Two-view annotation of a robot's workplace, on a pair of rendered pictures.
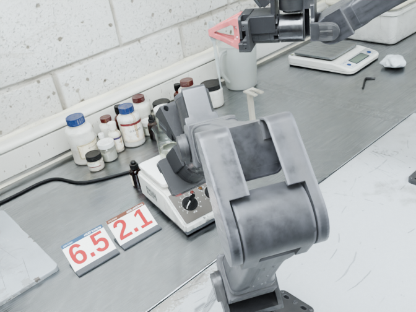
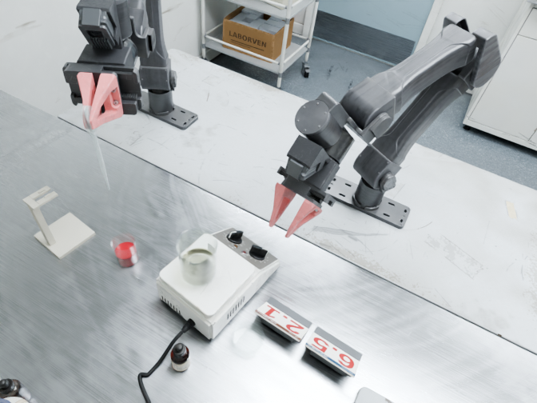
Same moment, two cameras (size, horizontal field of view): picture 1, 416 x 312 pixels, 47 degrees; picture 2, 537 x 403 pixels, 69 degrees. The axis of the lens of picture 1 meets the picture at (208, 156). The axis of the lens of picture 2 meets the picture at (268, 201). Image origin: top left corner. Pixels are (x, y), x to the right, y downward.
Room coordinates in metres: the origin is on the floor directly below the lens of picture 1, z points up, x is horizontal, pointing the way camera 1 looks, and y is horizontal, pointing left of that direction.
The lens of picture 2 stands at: (1.00, 0.42, 1.57)
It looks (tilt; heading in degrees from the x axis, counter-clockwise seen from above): 48 degrees down; 240
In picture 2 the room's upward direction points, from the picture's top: 9 degrees clockwise
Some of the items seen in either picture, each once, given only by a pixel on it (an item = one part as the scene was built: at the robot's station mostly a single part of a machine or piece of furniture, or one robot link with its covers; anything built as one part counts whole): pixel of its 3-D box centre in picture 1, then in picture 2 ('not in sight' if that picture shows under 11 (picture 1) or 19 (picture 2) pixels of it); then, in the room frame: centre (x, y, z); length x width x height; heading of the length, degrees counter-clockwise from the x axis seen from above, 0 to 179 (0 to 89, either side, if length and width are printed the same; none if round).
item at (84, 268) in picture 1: (90, 249); (334, 350); (0.74, 0.26, 0.92); 0.09 x 0.06 x 0.04; 123
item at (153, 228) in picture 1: (134, 225); (284, 317); (0.79, 0.17, 0.92); 0.09 x 0.06 x 0.04; 123
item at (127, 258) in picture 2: not in sight; (125, 249); (1.02, -0.05, 0.93); 0.04 x 0.04 x 0.06
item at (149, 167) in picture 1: (173, 164); (208, 272); (0.90, 0.08, 0.98); 0.12 x 0.12 x 0.01; 29
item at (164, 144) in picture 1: (169, 144); (197, 261); (0.91, 0.08, 1.03); 0.07 x 0.06 x 0.08; 67
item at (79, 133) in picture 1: (81, 138); not in sight; (1.15, 0.33, 0.96); 0.07 x 0.07 x 0.13
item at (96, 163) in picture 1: (95, 160); not in sight; (1.09, 0.29, 0.92); 0.04 x 0.04 x 0.04
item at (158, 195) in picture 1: (182, 186); (218, 276); (0.88, 0.07, 0.94); 0.22 x 0.13 x 0.08; 29
